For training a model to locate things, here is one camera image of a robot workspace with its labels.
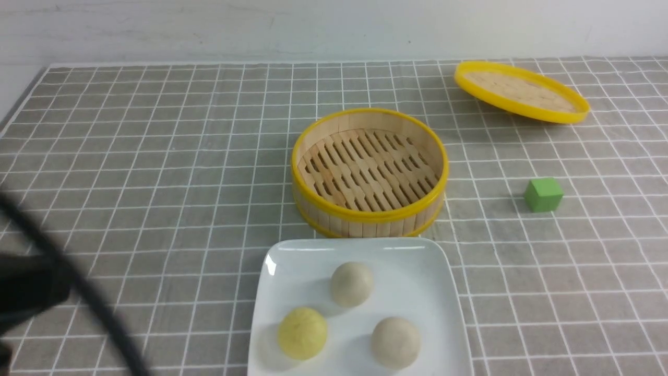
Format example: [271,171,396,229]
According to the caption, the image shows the yellow steamed bun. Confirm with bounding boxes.
[277,307,328,361]

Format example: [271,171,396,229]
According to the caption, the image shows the white square plate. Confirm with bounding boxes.
[247,238,474,375]

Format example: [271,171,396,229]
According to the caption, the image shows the white steamed bun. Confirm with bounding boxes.
[371,316,422,370]
[330,262,374,309]

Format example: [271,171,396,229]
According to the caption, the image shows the yellow-rimmed bamboo steamer lid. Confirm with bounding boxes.
[454,61,591,124]

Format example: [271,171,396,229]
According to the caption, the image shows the yellow-rimmed bamboo steamer basket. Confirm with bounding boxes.
[291,109,449,238]

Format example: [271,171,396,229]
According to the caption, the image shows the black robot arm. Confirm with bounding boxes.
[1,254,71,336]

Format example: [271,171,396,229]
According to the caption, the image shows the green cube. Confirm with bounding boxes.
[524,178,564,213]

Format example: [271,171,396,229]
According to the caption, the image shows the black camera cable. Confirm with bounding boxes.
[0,191,152,376]

